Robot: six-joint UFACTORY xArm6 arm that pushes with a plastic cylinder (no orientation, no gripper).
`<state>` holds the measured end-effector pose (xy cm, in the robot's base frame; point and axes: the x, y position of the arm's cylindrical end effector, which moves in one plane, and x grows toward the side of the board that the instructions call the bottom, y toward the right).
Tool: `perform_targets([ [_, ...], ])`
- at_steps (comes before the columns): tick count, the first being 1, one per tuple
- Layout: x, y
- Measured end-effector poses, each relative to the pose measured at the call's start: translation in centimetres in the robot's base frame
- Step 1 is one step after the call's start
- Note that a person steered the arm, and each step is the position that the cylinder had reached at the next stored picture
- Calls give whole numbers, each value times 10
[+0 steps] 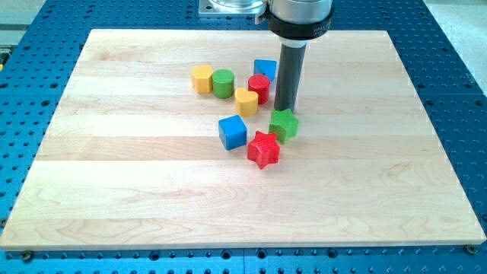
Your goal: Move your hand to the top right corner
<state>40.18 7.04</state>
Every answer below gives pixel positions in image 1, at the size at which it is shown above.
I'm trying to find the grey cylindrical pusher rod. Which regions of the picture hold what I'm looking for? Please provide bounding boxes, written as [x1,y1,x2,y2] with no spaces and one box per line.
[274,44,306,111]

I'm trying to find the light wooden board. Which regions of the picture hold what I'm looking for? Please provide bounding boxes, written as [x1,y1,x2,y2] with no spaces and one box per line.
[1,29,485,251]

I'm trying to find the red star block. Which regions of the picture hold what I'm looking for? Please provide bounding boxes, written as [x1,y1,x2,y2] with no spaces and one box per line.
[247,131,280,169]

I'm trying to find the yellow heart block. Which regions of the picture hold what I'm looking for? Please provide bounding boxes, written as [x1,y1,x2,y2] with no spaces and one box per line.
[234,88,259,117]

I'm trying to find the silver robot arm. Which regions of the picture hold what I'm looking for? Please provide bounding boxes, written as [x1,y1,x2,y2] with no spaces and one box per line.
[255,0,334,110]

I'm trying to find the board stop screw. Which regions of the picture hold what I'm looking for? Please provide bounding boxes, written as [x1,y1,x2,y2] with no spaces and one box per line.
[21,250,33,263]
[464,244,477,255]

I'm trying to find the green star block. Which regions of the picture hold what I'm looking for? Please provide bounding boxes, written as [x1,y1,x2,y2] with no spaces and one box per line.
[269,109,299,144]

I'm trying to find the red cylinder block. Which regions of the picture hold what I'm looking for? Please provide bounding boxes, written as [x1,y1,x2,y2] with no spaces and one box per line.
[247,74,271,104]

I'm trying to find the board stop screw left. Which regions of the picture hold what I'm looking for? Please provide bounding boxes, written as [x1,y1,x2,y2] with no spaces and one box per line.
[21,250,33,263]

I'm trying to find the blue cube block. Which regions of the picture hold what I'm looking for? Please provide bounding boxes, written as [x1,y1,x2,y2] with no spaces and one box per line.
[218,115,247,151]

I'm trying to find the yellow hexagon block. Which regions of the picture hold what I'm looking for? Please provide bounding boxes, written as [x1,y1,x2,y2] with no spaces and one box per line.
[191,65,214,94]

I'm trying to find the green cylinder block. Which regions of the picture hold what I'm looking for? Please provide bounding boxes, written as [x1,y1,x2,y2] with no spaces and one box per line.
[212,69,234,99]

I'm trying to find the blue triangle block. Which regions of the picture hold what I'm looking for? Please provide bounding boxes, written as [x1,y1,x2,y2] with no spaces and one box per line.
[253,59,277,81]

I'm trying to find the board stop screw right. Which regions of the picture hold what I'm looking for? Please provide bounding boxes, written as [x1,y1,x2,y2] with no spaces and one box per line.
[464,244,477,255]

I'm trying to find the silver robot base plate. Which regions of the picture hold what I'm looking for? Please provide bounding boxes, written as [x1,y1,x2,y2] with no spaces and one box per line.
[198,0,265,17]

